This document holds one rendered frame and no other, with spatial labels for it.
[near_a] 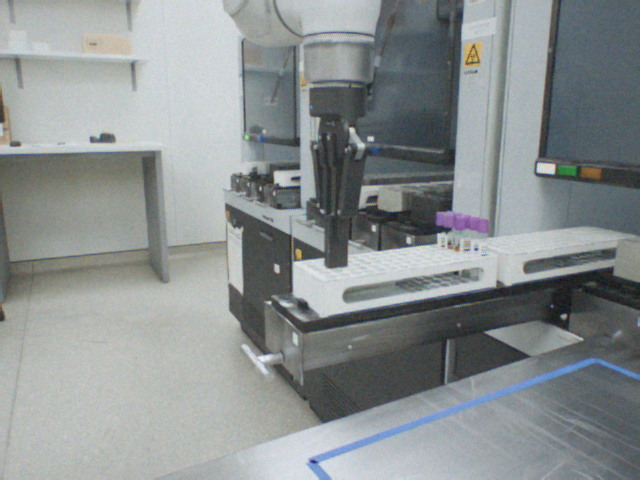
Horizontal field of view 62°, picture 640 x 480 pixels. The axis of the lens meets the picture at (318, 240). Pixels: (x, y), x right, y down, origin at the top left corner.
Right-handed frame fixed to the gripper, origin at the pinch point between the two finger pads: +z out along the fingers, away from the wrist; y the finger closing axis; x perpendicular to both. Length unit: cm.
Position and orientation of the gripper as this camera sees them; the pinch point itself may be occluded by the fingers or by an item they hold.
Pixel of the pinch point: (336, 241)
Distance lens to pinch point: 73.1
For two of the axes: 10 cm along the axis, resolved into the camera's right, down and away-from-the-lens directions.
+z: 0.0, 9.8, 2.2
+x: -9.0, 0.9, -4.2
